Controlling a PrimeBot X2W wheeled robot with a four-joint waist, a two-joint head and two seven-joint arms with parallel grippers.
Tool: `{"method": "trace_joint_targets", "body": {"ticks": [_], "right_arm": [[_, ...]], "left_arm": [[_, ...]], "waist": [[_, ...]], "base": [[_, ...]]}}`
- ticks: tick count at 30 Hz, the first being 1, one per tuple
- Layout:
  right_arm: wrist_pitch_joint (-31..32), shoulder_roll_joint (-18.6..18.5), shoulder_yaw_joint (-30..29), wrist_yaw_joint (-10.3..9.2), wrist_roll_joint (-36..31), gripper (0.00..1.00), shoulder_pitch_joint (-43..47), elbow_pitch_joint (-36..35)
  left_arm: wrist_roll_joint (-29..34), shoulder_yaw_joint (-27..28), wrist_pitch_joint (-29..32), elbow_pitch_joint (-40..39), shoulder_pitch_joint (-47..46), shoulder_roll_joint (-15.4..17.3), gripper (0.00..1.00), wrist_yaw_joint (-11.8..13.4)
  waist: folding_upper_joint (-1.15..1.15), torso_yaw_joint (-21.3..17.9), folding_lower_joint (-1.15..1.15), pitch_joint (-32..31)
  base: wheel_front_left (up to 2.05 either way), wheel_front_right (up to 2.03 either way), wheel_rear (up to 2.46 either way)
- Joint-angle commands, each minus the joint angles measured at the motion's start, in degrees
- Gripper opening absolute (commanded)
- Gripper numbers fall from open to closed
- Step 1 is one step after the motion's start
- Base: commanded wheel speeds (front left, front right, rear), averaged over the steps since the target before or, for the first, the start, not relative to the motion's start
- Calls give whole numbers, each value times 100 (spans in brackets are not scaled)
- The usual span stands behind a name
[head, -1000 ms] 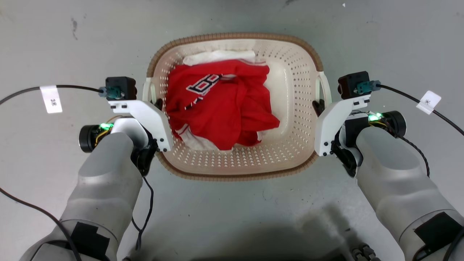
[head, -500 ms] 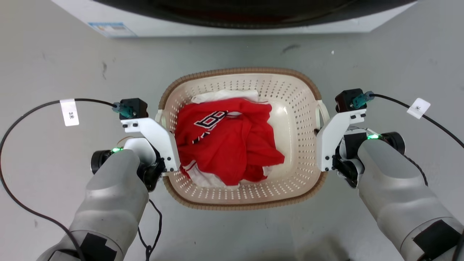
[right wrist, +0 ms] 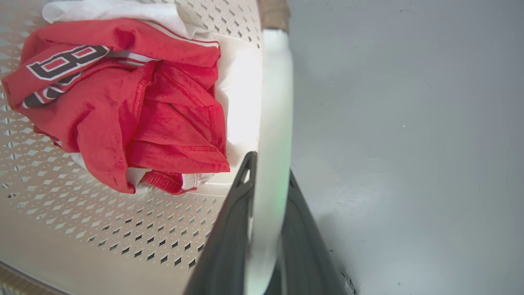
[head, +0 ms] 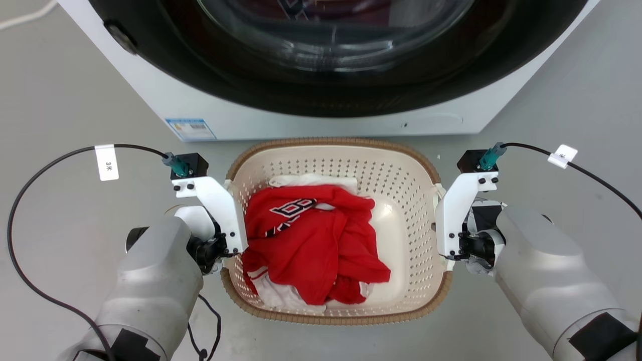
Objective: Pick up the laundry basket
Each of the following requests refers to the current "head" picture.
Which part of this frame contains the white paper cable tag small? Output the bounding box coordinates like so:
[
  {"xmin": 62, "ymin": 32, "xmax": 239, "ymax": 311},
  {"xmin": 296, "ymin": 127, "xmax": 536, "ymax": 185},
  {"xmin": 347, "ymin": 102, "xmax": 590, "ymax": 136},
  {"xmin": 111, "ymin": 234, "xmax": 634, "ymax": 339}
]
[{"xmin": 547, "ymin": 144, "xmax": 578, "ymax": 169}]

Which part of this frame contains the black left camera cable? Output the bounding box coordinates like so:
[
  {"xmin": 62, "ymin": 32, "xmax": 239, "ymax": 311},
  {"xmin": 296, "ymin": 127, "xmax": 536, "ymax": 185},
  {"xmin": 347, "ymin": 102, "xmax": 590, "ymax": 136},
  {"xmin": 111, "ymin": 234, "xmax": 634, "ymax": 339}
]
[{"xmin": 7, "ymin": 144, "xmax": 190, "ymax": 361}]

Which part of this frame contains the white paper cable tag printed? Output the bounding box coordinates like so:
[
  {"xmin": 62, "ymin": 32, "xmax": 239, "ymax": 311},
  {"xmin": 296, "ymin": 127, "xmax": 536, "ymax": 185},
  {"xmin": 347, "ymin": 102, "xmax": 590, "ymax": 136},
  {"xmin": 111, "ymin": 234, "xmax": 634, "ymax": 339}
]
[{"xmin": 95, "ymin": 144, "xmax": 120, "ymax": 182}]

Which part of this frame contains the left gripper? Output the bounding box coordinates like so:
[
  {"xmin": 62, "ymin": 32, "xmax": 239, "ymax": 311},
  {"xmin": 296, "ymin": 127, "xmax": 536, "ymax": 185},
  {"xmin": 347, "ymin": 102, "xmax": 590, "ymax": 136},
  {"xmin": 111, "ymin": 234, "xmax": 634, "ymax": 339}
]
[{"xmin": 174, "ymin": 205, "xmax": 229, "ymax": 275}]

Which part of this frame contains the black strap on left arm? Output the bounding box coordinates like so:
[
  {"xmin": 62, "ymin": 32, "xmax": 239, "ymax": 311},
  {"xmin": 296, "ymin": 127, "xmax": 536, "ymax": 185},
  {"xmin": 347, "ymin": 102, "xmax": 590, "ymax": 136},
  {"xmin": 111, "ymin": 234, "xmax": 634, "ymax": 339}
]
[{"xmin": 109, "ymin": 328, "xmax": 162, "ymax": 361}]

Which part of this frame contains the white right camera bracket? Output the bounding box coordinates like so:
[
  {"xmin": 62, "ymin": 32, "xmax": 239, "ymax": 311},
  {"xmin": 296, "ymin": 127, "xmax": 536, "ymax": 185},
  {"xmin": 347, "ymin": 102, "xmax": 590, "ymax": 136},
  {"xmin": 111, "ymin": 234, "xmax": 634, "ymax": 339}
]
[{"xmin": 435, "ymin": 170, "xmax": 500, "ymax": 259}]

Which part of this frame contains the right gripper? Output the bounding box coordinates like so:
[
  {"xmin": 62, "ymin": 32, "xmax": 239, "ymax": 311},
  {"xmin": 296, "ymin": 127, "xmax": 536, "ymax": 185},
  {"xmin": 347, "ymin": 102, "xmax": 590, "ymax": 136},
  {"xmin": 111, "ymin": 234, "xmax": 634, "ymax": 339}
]
[{"xmin": 458, "ymin": 200, "xmax": 508, "ymax": 276}]

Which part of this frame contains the black round washer door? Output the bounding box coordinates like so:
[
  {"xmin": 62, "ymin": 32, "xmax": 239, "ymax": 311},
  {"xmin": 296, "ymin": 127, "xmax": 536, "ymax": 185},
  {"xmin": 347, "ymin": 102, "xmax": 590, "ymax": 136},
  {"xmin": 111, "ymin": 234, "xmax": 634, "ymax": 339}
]
[{"xmin": 88, "ymin": 0, "xmax": 588, "ymax": 118}]

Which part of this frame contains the white left camera bracket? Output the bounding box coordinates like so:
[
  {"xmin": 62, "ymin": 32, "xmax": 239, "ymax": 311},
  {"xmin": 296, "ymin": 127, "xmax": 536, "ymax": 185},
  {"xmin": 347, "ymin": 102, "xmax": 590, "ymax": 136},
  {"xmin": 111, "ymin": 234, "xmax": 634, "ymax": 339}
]
[{"xmin": 172, "ymin": 175, "xmax": 249, "ymax": 257}]

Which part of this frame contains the white camera bracket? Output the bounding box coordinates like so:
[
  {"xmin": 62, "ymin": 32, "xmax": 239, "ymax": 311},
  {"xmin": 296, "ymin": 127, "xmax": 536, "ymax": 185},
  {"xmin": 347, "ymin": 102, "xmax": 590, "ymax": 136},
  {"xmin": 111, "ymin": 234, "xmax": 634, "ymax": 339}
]
[
  {"xmin": 435, "ymin": 170, "xmax": 500, "ymax": 259},
  {"xmin": 172, "ymin": 175, "xmax": 249, "ymax": 257}
]

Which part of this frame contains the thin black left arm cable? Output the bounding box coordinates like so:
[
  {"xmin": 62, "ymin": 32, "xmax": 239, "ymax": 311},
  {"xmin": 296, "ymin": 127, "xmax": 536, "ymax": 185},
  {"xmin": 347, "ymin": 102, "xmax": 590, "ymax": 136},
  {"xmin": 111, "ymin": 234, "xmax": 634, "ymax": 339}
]
[{"xmin": 187, "ymin": 293, "xmax": 222, "ymax": 361}]

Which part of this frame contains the white cord on floor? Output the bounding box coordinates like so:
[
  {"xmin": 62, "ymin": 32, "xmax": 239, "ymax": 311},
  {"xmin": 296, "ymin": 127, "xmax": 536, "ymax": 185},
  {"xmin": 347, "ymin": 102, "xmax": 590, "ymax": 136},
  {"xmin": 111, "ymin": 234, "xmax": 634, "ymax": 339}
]
[{"xmin": 0, "ymin": 0, "xmax": 59, "ymax": 31}]

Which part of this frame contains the blue white energy label sticker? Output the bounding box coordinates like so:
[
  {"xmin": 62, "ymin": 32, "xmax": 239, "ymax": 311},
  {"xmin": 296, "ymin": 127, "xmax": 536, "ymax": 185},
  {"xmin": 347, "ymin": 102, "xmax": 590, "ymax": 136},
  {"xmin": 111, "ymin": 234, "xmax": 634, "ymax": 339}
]
[{"xmin": 165, "ymin": 118, "xmax": 217, "ymax": 141}]

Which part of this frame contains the black strap on arm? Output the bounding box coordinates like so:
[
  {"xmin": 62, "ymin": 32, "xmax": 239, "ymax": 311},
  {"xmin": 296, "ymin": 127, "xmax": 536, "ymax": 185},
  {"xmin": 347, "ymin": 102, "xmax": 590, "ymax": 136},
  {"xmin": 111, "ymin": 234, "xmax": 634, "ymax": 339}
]
[
  {"xmin": 569, "ymin": 312, "xmax": 638, "ymax": 361},
  {"xmin": 109, "ymin": 328, "xmax": 162, "ymax": 361}
]

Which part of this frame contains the cream perforated laundry basket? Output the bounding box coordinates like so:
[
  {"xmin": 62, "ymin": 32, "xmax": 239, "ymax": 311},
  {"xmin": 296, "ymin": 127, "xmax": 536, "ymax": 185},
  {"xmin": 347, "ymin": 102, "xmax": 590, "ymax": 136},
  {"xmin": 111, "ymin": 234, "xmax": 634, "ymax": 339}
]
[{"xmin": 220, "ymin": 137, "xmax": 453, "ymax": 326}]

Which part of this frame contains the black right camera cable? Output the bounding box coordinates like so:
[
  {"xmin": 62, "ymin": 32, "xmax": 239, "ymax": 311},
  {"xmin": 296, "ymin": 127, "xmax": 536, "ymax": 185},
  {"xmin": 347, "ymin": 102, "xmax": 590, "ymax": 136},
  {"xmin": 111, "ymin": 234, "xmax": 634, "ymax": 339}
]
[{"xmin": 478, "ymin": 142, "xmax": 642, "ymax": 220}]

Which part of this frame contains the white front-load washing machine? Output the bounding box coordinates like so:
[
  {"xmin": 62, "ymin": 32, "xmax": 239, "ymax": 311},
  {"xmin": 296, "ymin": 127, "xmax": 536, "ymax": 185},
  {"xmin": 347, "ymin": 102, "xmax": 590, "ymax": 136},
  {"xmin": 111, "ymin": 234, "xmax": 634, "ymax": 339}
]
[{"xmin": 57, "ymin": 0, "xmax": 601, "ymax": 142}]

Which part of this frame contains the red jersey garment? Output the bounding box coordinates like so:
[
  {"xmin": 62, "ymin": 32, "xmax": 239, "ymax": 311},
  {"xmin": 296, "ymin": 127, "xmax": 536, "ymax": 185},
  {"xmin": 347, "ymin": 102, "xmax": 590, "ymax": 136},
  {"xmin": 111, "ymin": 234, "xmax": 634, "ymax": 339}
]
[{"xmin": 242, "ymin": 184, "xmax": 391, "ymax": 306}]

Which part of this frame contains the white garment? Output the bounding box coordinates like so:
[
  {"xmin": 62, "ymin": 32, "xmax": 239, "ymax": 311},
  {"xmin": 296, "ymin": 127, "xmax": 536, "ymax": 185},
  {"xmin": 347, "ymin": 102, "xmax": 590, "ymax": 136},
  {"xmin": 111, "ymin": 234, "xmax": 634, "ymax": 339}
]
[{"xmin": 248, "ymin": 173, "xmax": 374, "ymax": 310}]

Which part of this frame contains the black camera cable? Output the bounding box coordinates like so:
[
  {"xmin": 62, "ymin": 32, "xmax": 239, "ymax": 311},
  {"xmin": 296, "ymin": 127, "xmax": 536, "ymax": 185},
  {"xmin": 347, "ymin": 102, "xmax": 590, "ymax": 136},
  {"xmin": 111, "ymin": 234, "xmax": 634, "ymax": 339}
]
[
  {"xmin": 7, "ymin": 144, "xmax": 190, "ymax": 361},
  {"xmin": 478, "ymin": 142, "xmax": 642, "ymax": 220}
]

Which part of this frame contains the black strap on right arm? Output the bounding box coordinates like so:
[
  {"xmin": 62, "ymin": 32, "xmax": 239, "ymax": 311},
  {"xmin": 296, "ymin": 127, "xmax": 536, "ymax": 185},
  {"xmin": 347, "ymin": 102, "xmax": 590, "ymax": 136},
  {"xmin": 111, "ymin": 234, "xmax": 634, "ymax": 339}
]
[{"xmin": 569, "ymin": 312, "xmax": 638, "ymax": 361}]

